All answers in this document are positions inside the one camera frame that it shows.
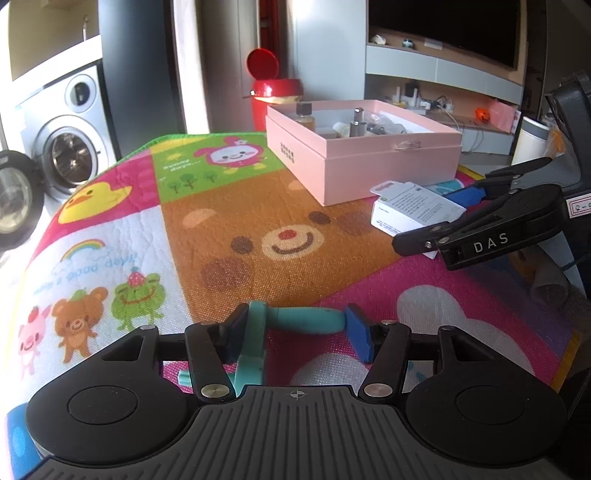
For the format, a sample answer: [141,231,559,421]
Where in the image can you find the teal handheld massager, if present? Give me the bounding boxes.
[178,300,349,398]

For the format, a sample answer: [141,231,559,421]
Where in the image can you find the white boxed product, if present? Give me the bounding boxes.
[370,180,466,237]

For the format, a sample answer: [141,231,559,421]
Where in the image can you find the clear plastic bag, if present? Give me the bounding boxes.
[367,118,407,136]

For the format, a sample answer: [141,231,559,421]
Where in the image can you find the red silver spray bottle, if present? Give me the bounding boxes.
[349,107,367,138]

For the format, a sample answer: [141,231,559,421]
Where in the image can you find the cream lotion tube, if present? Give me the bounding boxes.
[332,122,351,138]

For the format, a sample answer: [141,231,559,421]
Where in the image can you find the amber liquid bottle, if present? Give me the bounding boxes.
[294,102,315,131]

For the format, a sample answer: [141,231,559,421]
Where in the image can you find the orange pumpkin toy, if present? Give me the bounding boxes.
[475,108,491,123]

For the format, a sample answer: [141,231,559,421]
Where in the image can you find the grey tv shelf unit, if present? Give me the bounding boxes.
[363,27,528,156]

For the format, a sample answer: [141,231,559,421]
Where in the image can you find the black television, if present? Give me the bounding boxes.
[369,0,521,69]

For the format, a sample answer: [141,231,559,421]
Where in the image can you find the colourful cartoon play mat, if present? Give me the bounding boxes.
[1,133,580,479]

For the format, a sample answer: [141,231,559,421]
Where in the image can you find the pink cardboard box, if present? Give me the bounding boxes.
[266,100,462,206]

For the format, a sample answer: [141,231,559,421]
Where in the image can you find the red trash bin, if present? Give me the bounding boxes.
[245,48,304,132]

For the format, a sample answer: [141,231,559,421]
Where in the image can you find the silver washing machine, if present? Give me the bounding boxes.
[1,61,117,253]

